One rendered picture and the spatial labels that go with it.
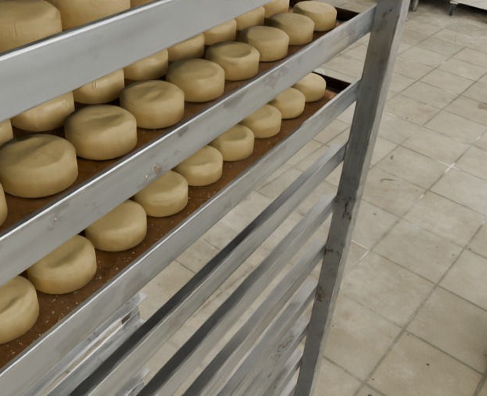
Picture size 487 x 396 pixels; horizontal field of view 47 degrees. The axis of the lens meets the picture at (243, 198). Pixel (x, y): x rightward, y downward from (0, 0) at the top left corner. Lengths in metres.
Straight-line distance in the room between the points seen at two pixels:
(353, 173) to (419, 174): 2.22
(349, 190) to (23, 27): 0.56
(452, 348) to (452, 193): 0.99
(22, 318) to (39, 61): 0.18
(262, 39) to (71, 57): 0.30
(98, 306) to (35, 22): 0.19
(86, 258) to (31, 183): 0.09
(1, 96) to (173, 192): 0.24
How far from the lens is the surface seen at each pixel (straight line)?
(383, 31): 0.70
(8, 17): 0.33
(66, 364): 1.20
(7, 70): 0.28
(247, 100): 0.46
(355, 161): 0.77
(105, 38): 0.31
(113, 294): 0.41
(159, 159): 0.38
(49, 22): 0.33
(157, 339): 0.50
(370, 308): 2.17
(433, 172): 3.04
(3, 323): 0.40
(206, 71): 0.49
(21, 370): 0.38
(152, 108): 0.43
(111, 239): 0.45
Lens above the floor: 1.53
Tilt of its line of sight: 36 degrees down
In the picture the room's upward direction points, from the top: 5 degrees clockwise
